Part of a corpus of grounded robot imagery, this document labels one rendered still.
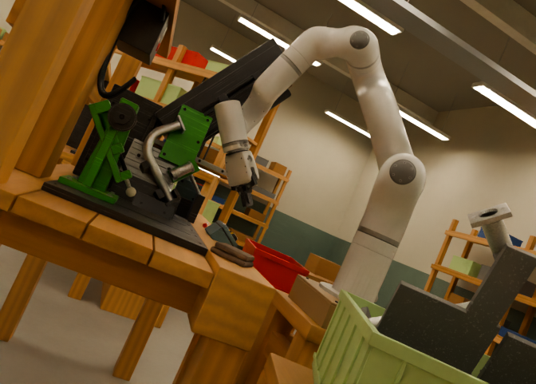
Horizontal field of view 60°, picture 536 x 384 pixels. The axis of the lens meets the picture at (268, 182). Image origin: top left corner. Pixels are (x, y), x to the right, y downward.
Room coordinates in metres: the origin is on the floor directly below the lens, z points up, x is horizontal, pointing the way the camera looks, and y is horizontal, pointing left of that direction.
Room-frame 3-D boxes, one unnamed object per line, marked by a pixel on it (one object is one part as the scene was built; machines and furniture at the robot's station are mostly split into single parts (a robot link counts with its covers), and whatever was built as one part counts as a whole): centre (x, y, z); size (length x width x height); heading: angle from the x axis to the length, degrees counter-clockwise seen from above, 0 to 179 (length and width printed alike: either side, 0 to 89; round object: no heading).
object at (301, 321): (1.29, -0.34, 0.83); 0.32 x 0.32 x 0.04; 15
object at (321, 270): (8.03, -1.37, 0.37); 1.20 x 0.80 x 0.74; 116
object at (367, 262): (1.29, -0.34, 1.01); 0.19 x 0.19 x 0.18
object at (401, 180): (1.25, -0.33, 1.22); 0.19 x 0.12 x 0.24; 161
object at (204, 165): (1.77, 0.33, 1.11); 0.39 x 0.16 x 0.03; 104
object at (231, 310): (1.74, 0.13, 0.82); 1.50 x 0.14 x 0.15; 14
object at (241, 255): (1.18, 0.01, 0.91); 0.10 x 0.08 x 0.03; 72
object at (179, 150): (1.62, 0.33, 1.17); 0.13 x 0.12 x 0.20; 14
